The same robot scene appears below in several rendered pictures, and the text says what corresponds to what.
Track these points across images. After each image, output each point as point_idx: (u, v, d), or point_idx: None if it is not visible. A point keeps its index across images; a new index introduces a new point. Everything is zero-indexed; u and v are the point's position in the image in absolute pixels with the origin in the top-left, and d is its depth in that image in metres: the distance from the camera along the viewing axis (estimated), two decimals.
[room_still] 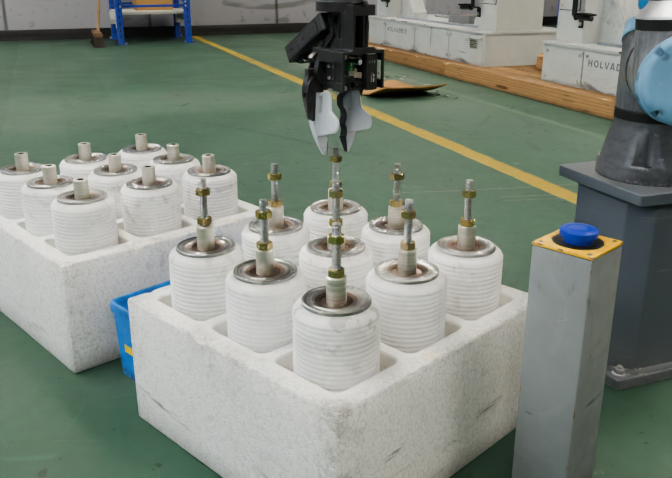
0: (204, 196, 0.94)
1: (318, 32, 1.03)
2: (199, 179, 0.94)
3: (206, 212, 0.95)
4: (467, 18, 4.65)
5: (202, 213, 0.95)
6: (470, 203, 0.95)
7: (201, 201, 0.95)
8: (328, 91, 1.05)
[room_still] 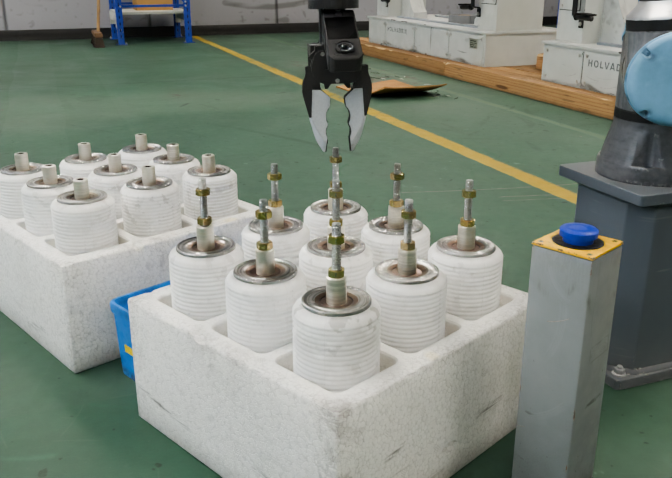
0: (204, 196, 0.94)
1: None
2: (199, 179, 0.94)
3: (206, 212, 0.95)
4: (467, 18, 4.65)
5: (202, 213, 0.95)
6: (470, 203, 0.95)
7: (201, 201, 0.95)
8: (351, 84, 1.09)
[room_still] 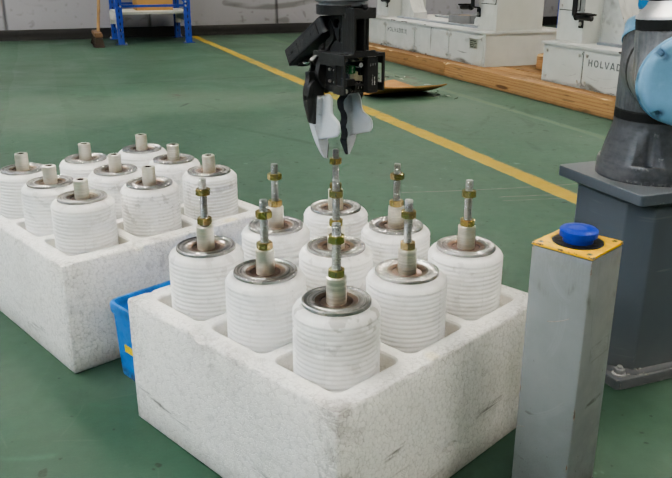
0: (204, 196, 0.94)
1: (319, 35, 1.03)
2: (199, 179, 0.94)
3: (206, 212, 0.95)
4: (467, 18, 4.65)
5: (202, 213, 0.95)
6: (470, 203, 0.95)
7: (201, 201, 0.95)
8: (329, 94, 1.05)
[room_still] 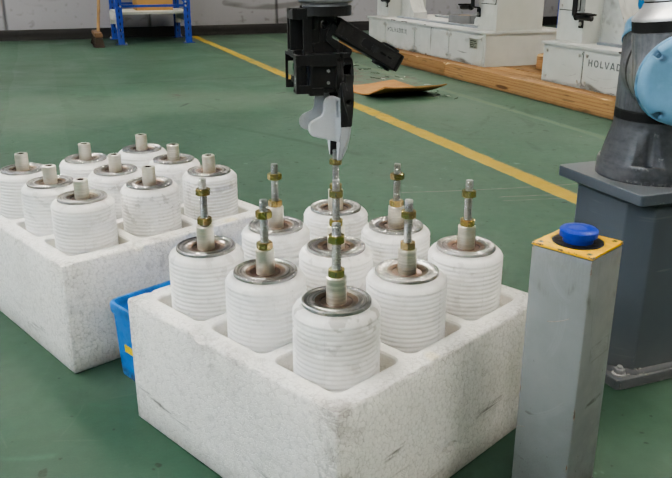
0: (204, 196, 0.94)
1: None
2: (199, 179, 0.94)
3: (206, 212, 0.95)
4: (467, 18, 4.65)
5: (202, 213, 0.95)
6: (470, 203, 0.95)
7: (201, 201, 0.95)
8: None
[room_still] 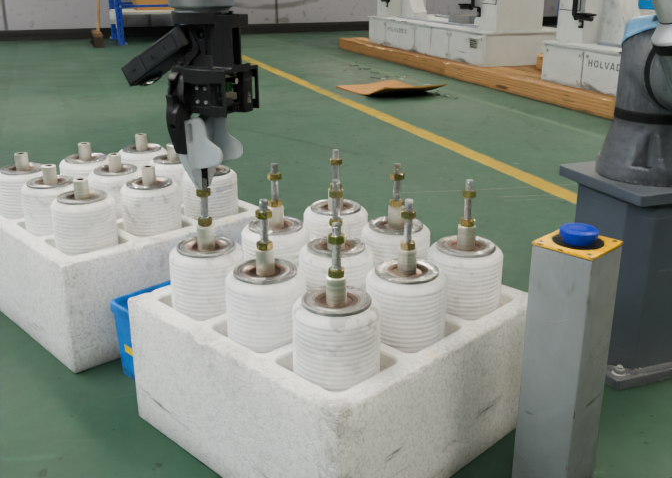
0: None
1: (178, 48, 0.87)
2: (205, 179, 0.94)
3: (205, 211, 0.96)
4: (467, 18, 4.65)
5: (208, 212, 0.96)
6: (470, 203, 0.95)
7: (202, 204, 0.95)
8: (198, 117, 0.89)
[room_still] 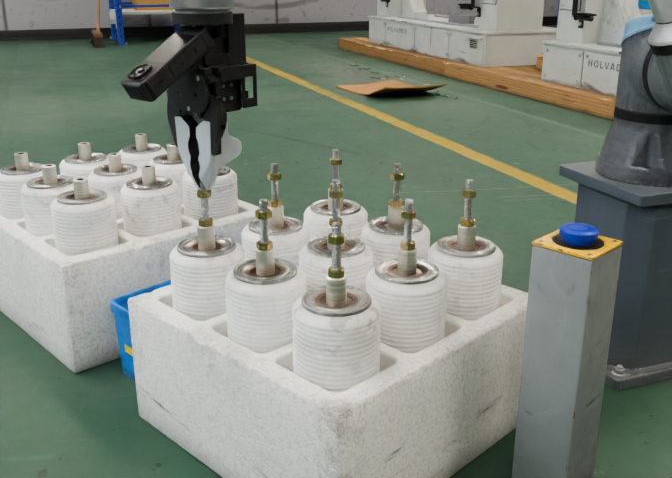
0: (208, 197, 0.95)
1: (208, 50, 0.87)
2: None
3: (208, 213, 0.96)
4: (467, 18, 4.65)
5: (207, 214, 0.95)
6: (470, 203, 0.95)
7: (200, 204, 0.95)
8: None
